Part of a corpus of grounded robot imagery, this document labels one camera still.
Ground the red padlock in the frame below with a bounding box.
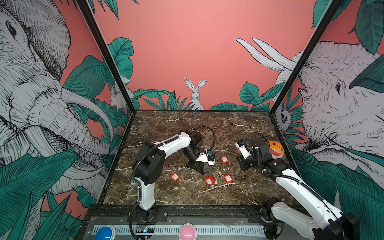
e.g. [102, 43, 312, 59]
[221, 156, 230, 165]
[205, 176, 216, 186]
[170, 173, 180, 182]
[224, 174, 234, 184]

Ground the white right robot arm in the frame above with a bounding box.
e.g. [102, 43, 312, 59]
[235, 140, 360, 240]

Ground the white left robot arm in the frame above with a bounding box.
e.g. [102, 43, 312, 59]
[131, 130, 216, 212]

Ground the orange shark plush toy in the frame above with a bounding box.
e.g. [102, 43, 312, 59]
[269, 141, 285, 159]

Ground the pink push button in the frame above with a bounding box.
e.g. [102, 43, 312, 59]
[179, 223, 198, 240]

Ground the blue push button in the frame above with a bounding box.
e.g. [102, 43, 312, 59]
[95, 225, 117, 240]

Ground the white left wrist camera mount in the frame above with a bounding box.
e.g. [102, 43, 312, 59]
[196, 153, 216, 166]

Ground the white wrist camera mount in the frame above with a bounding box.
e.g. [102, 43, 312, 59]
[196, 153, 216, 166]
[235, 139, 252, 159]

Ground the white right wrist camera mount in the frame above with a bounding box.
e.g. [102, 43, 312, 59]
[235, 139, 252, 159]

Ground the black corrugated cable right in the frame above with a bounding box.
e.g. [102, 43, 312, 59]
[244, 131, 301, 184]

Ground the black corrugated cable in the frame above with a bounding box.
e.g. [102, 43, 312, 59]
[193, 125, 217, 152]
[244, 131, 301, 184]

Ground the black corrugated cable left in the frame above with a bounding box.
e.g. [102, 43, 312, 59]
[193, 125, 217, 152]

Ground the white slotted cable duct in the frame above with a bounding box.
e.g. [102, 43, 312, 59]
[89, 224, 266, 238]

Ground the black corner frame post right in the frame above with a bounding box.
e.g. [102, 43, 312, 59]
[269, 0, 343, 114]

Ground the black corner frame post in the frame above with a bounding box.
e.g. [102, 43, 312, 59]
[74, 0, 136, 114]
[269, 0, 343, 114]

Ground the black corner frame post left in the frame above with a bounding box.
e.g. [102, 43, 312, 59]
[74, 0, 136, 114]

